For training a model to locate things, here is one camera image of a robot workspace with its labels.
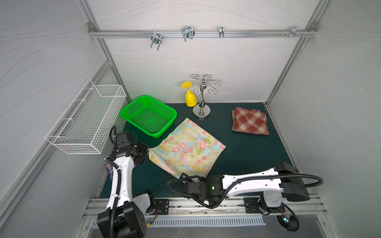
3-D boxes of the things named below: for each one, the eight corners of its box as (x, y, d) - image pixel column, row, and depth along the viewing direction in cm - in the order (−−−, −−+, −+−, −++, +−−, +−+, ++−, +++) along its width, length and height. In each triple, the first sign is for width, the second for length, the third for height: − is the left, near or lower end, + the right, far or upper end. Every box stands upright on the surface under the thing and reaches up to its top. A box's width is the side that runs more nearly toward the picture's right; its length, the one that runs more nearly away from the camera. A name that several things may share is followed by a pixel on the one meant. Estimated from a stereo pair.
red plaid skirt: (232, 131, 105) (233, 127, 102) (231, 110, 118) (232, 106, 115) (267, 135, 104) (270, 132, 100) (263, 114, 116) (265, 110, 113)
